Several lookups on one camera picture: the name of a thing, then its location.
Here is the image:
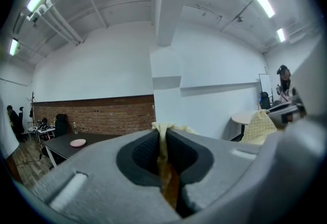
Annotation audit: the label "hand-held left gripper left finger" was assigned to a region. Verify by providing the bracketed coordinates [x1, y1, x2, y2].
[32, 129, 185, 224]

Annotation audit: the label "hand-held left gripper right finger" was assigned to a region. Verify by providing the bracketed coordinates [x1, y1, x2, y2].
[166, 129, 264, 219]

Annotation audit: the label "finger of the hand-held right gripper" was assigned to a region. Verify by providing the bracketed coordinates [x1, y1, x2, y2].
[266, 102, 301, 123]

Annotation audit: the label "yellow checked clothes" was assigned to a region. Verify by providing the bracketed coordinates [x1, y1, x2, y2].
[151, 109, 278, 210]

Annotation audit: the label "whiteboard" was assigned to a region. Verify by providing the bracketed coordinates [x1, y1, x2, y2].
[258, 73, 273, 96]

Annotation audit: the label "round wooden table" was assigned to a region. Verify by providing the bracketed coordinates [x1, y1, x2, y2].
[230, 111, 259, 142]

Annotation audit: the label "pink plate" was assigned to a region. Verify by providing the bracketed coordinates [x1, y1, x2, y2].
[69, 138, 88, 148]

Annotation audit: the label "dark table with white legs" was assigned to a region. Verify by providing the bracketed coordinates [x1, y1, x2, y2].
[41, 132, 124, 170]

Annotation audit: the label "pile of black equipment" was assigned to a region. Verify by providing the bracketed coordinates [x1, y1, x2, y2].
[34, 117, 56, 132]

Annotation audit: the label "wooden coat rack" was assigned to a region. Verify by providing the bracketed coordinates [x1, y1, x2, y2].
[26, 91, 39, 142]

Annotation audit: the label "white ceiling pipes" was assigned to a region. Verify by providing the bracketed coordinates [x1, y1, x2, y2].
[26, 0, 84, 45]

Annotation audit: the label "ceiling air vent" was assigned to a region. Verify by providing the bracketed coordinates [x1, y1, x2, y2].
[12, 8, 27, 35]

